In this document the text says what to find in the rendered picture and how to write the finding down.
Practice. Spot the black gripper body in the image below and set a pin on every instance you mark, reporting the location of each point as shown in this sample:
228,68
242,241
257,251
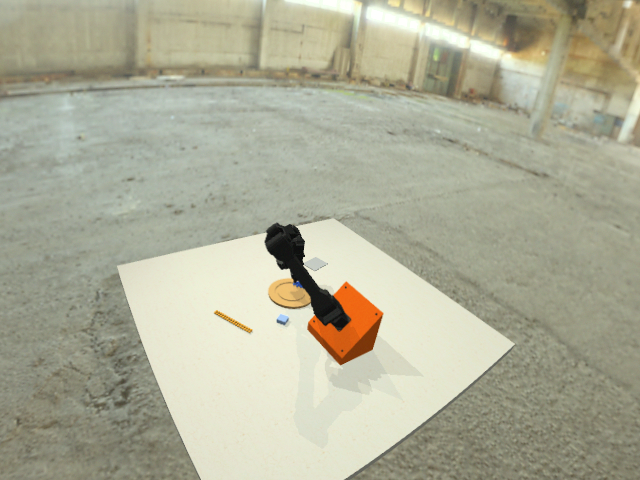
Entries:
300,257

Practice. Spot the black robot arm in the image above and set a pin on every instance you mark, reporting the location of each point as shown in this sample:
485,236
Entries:
283,242

